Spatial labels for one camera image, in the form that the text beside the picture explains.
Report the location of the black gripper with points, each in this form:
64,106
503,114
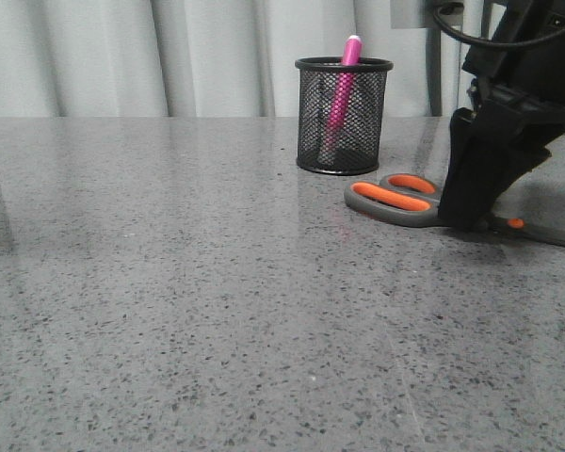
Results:
518,107

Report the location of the grey orange scissors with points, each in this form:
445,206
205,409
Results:
409,200

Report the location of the pink marker pen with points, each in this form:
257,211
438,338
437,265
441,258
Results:
339,106

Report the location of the black mesh pen holder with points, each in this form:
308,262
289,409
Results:
357,150

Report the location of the grey curtain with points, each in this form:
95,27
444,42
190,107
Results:
210,58

